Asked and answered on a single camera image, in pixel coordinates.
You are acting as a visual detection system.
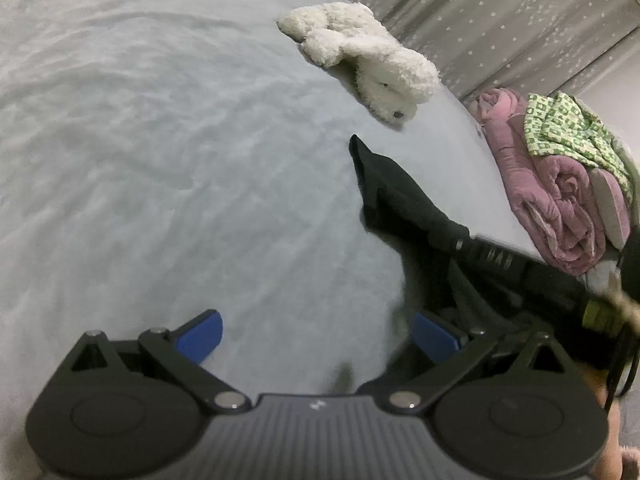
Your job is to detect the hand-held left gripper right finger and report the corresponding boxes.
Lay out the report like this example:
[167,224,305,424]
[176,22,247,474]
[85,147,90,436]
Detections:
[385,310,571,415]

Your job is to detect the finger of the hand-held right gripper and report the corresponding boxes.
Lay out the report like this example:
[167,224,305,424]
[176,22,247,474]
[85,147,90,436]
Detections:
[450,234,476,263]

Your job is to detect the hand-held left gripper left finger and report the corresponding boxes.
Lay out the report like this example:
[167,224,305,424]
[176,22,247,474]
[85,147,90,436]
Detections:
[70,309,251,413]

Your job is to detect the black t-shirt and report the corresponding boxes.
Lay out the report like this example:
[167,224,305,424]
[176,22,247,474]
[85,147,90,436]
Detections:
[348,134,616,396]

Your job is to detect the person's right forearm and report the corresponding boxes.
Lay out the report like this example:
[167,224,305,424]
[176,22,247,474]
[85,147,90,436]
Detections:
[575,360,626,480]

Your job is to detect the pink folded quilt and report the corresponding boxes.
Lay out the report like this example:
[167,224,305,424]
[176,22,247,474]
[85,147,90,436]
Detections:
[465,87,608,276]

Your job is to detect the pink grey pillow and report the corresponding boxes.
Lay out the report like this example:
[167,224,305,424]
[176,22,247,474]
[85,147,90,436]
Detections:
[590,167,632,251]

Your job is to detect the green patterned cloth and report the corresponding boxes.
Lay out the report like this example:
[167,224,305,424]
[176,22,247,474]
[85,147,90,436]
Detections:
[523,91,632,191]

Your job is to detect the bed with grey sheet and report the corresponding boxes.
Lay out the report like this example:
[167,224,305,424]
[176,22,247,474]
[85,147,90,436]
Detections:
[0,0,556,480]

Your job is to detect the grey padded headboard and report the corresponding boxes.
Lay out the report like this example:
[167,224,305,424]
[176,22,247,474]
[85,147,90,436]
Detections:
[565,45,640,161]

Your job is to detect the white plush dog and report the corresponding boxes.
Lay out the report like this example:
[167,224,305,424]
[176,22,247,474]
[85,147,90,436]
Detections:
[276,2,441,123]

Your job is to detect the grey star curtain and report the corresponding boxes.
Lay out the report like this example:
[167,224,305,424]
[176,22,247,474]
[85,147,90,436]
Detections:
[320,0,640,106]

